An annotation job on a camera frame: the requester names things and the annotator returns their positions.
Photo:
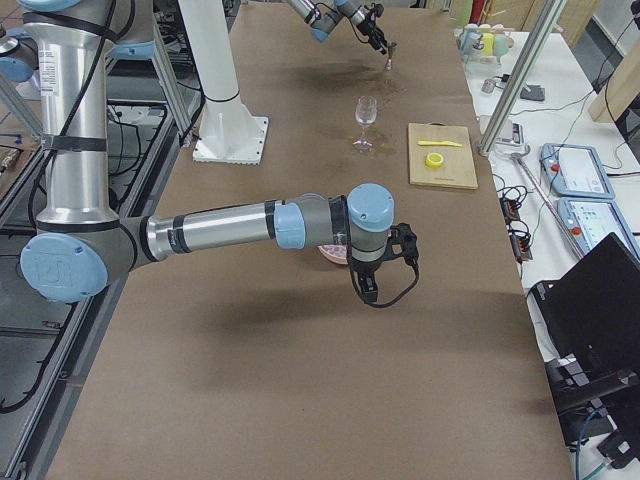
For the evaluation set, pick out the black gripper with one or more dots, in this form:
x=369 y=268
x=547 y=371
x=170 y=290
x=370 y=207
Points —
x=373 y=36
x=364 y=270

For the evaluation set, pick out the steel double jigger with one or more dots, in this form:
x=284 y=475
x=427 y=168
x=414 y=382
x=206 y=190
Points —
x=391 y=48

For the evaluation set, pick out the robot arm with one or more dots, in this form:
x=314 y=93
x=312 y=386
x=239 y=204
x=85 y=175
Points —
x=82 y=245
x=323 y=18

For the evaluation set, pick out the pink bowl of ice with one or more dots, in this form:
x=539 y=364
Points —
x=336 y=254

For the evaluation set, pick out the clear wine glass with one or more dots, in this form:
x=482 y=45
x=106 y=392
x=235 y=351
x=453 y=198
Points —
x=365 y=115

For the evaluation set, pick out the yellow lemon slice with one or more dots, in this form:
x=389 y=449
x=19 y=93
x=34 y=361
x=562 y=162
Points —
x=434 y=160

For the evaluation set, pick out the bamboo cutting board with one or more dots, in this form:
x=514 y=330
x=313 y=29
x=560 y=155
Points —
x=458 y=170

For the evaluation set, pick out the yellow plastic knife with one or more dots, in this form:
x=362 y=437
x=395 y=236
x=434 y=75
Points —
x=445 y=143

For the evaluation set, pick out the metal reacher grabber stick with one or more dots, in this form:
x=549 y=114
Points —
x=518 y=158

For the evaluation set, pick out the blue teach pendant far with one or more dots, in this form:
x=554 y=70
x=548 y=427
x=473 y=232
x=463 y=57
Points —
x=575 y=171

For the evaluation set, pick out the blue teach pendant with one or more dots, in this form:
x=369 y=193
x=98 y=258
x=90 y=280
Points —
x=591 y=220
x=575 y=171

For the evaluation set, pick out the blue teach pendant near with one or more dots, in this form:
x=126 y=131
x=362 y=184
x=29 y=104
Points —
x=591 y=220

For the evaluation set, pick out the black laptop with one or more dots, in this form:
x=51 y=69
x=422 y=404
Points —
x=592 y=312

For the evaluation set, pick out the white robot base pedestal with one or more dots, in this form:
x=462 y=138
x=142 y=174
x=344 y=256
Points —
x=228 y=132

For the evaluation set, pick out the aluminium frame post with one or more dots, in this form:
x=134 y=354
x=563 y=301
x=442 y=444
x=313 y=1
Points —
x=534 y=44

